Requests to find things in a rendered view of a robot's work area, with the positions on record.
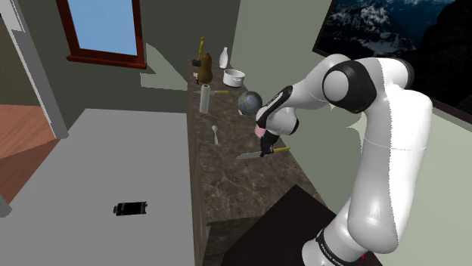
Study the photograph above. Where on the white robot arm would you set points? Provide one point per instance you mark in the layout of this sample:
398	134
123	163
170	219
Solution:
383	176

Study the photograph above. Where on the white paper towel roll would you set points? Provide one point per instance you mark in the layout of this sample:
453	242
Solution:
204	98

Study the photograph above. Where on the dark robot stand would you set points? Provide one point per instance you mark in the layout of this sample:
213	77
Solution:
280	235

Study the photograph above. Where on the grey door frame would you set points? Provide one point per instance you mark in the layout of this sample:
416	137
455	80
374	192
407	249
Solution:
35	73

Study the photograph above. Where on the white vase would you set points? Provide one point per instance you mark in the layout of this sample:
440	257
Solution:
223	58

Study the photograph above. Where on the black cylindrical object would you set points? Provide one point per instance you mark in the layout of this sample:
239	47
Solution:
130	208

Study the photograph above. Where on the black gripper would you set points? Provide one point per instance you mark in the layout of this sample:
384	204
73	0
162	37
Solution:
268	141

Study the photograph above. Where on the brown butternut squash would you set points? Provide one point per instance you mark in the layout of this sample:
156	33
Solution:
206	69

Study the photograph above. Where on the blue-grey globe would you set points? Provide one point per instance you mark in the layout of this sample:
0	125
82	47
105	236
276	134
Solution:
249	102

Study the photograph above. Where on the white cooking pot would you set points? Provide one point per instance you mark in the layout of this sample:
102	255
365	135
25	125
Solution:
233	77

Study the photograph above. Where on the red-framed window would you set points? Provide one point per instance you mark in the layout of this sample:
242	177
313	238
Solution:
105	27

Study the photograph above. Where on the mountain wall picture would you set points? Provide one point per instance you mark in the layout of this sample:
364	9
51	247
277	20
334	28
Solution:
402	33

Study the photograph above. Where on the silver spoon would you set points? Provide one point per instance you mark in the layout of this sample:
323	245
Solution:
215	133

